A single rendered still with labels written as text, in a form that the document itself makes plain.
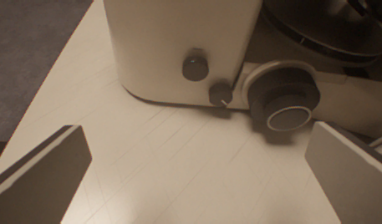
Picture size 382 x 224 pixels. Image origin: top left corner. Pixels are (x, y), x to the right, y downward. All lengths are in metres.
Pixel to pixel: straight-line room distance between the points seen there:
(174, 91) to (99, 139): 0.09
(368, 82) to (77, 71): 0.33
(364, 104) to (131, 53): 0.25
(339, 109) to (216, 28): 0.18
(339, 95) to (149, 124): 0.21
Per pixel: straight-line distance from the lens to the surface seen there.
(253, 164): 0.23
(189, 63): 0.18
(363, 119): 0.31
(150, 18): 0.17
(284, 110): 0.19
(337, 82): 0.26
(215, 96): 0.20
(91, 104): 0.25
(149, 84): 0.21
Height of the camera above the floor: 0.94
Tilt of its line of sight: 53 degrees down
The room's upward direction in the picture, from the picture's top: 13 degrees clockwise
